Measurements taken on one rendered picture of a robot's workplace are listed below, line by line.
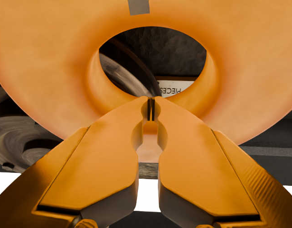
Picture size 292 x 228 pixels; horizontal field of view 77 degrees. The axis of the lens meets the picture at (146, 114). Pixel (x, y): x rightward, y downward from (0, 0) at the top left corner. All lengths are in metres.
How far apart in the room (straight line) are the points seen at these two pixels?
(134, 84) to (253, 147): 5.59
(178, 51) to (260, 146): 5.54
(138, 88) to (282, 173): 9.05
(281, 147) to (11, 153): 6.10
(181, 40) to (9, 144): 0.43
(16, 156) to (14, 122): 0.15
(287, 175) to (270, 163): 0.67
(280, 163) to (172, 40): 9.17
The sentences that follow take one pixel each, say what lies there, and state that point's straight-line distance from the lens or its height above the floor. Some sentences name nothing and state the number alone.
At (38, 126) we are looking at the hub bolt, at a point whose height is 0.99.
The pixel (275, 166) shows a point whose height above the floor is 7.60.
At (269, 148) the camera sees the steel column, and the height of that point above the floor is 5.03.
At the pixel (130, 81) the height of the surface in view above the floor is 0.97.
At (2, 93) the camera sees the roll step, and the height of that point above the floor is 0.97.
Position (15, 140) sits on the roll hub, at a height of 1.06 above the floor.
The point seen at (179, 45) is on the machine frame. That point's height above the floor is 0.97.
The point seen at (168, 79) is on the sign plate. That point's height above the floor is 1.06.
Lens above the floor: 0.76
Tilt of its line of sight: 47 degrees up
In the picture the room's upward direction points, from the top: 180 degrees counter-clockwise
